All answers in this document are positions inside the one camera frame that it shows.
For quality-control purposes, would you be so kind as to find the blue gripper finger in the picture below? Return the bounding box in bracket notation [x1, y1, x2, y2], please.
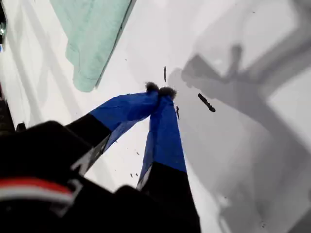
[136, 86, 202, 233]
[65, 82, 161, 176]

